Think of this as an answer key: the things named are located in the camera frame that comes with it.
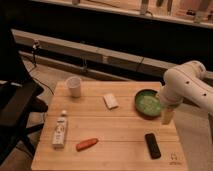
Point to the white ceramic cup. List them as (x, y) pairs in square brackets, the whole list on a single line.
[(74, 86)]

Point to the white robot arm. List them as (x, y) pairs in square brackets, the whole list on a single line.
[(185, 81)]

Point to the white tube with cap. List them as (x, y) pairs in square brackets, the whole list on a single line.
[(59, 134)]

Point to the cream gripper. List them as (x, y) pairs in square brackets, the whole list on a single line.
[(167, 115)]

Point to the white sponge block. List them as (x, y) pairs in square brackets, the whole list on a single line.
[(110, 101)]

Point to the black office chair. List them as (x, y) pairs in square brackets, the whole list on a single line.
[(18, 98)]

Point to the green bowl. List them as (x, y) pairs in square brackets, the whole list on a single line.
[(147, 103)]

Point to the black remote control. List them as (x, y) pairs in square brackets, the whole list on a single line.
[(152, 146)]

